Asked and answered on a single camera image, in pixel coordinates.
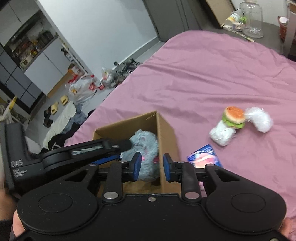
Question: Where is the leaning framed board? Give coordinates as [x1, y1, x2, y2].
[206, 0, 235, 27]

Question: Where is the person's left hand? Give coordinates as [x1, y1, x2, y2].
[1, 189, 25, 240]

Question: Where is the white rolled sock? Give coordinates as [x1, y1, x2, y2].
[209, 120, 236, 147]

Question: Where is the white fluffy bagged plush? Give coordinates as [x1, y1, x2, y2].
[244, 107, 273, 133]

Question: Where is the white towel on floor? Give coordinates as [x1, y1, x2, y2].
[43, 101, 76, 149]

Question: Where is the small clear plastic bag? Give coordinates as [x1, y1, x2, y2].
[101, 68, 116, 88]

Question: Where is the white kitchen cabinet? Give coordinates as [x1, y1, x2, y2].
[1, 1, 87, 95]

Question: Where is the white plastic shopping bag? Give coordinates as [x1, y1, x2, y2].
[65, 74, 97, 105]

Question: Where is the pink bed sheet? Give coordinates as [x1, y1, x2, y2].
[66, 31, 295, 218]

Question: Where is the burger plush toy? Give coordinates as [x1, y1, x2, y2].
[222, 106, 245, 129]

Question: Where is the cardboard box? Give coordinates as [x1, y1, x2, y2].
[93, 111, 181, 194]

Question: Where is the grey-blue furry plush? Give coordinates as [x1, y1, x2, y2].
[121, 130, 159, 182]

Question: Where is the clear plastic water jug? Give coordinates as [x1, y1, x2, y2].
[240, 0, 263, 39]

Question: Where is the red-label water bottle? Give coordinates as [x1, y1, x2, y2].
[90, 75, 104, 90]

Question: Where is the person's right hand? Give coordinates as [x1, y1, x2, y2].
[279, 217, 296, 240]

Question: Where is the grey sneakers pair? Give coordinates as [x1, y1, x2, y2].
[116, 58, 142, 82]

